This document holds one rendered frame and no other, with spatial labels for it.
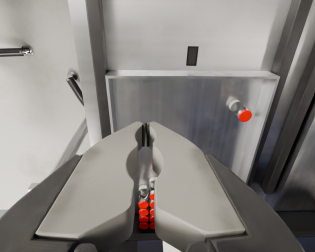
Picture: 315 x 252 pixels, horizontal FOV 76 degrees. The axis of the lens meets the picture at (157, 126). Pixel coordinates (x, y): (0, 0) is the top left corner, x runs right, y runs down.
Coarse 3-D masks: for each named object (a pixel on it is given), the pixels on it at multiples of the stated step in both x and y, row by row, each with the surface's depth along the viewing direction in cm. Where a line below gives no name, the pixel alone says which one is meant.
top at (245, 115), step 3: (243, 111) 31; (246, 111) 31; (249, 111) 31; (240, 114) 32; (243, 114) 32; (246, 114) 32; (249, 114) 32; (240, 117) 32; (243, 117) 32; (246, 117) 32; (249, 117) 32; (240, 120) 32; (243, 120) 32; (246, 120) 32
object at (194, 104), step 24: (120, 72) 31; (144, 72) 31; (168, 72) 31; (192, 72) 32; (216, 72) 32; (240, 72) 32; (264, 72) 32; (120, 96) 34; (144, 96) 34; (168, 96) 35; (192, 96) 35; (216, 96) 35; (240, 96) 35; (264, 96) 34; (120, 120) 36; (144, 120) 37; (168, 120) 37; (192, 120) 37; (216, 120) 37; (264, 120) 34; (144, 144) 39; (216, 144) 40; (240, 144) 40; (144, 168) 42; (240, 168) 43
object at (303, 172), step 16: (304, 128) 36; (304, 144) 41; (288, 160) 40; (304, 160) 43; (288, 176) 40; (304, 176) 45; (288, 192) 47; (304, 192) 47; (288, 208) 50; (304, 208) 50
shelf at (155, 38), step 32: (128, 0) 28; (160, 0) 28; (192, 0) 28; (224, 0) 28; (256, 0) 29; (288, 0) 29; (128, 32) 30; (160, 32) 30; (192, 32) 30; (224, 32) 30; (256, 32) 31; (128, 64) 32; (160, 64) 32; (224, 64) 33; (256, 64) 33; (96, 96) 34; (288, 96) 36; (96, 128) 37; (256, 192) 47
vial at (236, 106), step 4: (232, 100) 35; (236, 100) 35; (232, 104) 34; (236, 104) 34; (240, 104) 33; (232, 108) 34; (236, 108) 33; (240, 108) 32; (244, 108) 32; (232, 112) 35; (236, 112) 33; (236, 116) 33
